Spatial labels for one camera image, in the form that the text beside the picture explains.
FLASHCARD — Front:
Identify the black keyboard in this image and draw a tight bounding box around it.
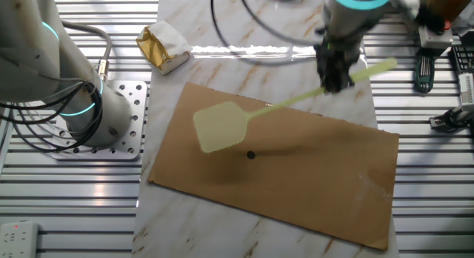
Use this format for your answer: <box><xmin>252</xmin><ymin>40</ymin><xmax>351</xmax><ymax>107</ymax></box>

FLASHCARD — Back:
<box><xmin>448</xmin><ymin>44</ymin><xmax>474</xmax><ymax>76</ymax></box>

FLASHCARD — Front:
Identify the gold white tissue pack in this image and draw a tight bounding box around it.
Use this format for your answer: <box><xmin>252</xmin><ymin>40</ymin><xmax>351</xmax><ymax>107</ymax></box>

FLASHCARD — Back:
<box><xmin>135</xmin><ymin>20</ymin><xmax>193</xmax><ymax>76</ymax></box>

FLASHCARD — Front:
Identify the light green flyswatter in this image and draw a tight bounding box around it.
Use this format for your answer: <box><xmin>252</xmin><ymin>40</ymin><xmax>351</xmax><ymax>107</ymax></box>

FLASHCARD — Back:
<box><xmin>192</xmin><ymin>57</ymin><xmax>398</xmax><ymax>154</ymax></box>

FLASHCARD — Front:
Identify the white marble pattern board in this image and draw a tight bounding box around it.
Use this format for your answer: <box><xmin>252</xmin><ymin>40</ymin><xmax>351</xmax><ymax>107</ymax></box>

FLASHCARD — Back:
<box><xmin>131</xmin><ymin>0</ymin><xmax>401</xmax><ymax>258</ymax></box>

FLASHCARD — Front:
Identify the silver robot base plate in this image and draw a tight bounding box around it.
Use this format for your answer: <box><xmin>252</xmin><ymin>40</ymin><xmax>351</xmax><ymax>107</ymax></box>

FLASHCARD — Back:
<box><xmin>50</xmin><ymin>79</ymin><xmax>148</xmax><ymax>162</ymax></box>

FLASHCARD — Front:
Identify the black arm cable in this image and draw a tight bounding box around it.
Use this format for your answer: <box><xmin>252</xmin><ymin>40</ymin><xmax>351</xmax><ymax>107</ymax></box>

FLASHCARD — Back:
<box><xmin>210</xmin><ymin>0</ymin><xmax>323</xmax><ymax>65</ymax></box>

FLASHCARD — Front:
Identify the green hex key set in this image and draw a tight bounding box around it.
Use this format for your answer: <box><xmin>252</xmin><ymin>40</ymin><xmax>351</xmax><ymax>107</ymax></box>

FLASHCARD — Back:
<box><xmin>413</xmin><ymin>53</ymin><xmax>436</xmax><ymax>94</ymax></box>

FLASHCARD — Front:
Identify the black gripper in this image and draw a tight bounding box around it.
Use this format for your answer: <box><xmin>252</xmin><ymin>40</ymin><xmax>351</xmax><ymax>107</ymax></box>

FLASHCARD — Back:
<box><xmin>313</xmin><ymin>38</ymin><xmax>366</xmax><ymax>95</ymax></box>

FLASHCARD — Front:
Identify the emergency stop button box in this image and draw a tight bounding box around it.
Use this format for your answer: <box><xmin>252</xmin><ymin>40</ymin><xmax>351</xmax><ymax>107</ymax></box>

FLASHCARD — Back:
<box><xmin>418</xmin><ymin>19</ymin><xmax>454</xmax><ymax>50</ymax></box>

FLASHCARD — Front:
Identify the white power strip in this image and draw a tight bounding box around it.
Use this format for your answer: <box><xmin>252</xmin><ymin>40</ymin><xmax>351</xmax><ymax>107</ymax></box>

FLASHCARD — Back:
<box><xmin>0</xmin><ymin>219</ymin><xmax>40</xmax><ymax>258</ymax></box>

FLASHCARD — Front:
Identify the thick grey cable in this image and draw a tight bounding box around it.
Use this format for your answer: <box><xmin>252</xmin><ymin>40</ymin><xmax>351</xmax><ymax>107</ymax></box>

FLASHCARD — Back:
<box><xmin>61</xmin><ymin>20</ymin><xmax>113</xmax><ymax>83</ymax></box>

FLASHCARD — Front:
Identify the brown cardboard sheet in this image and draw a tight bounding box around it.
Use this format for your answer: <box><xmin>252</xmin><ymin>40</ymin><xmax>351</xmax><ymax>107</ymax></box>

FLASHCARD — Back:
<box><xmin>147</xmin><ymin>82</ymin><xmax>401</xmax><ymax>251</ymax></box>

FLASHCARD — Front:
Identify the silver finned camera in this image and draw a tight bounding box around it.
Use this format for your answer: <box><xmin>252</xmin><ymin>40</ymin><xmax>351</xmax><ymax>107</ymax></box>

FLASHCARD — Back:
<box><xmin>429</xmin><ymin>72</ymin><xmax>474</xmax><ymax>133</ymax></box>

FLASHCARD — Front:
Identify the brown cardboard box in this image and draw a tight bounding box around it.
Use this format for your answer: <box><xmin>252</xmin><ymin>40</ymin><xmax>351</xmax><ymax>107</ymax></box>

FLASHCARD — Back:
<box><xmin>414</xmin><ymin>0</ymin><xmax>474</xmax><ymax>32</ymax></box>

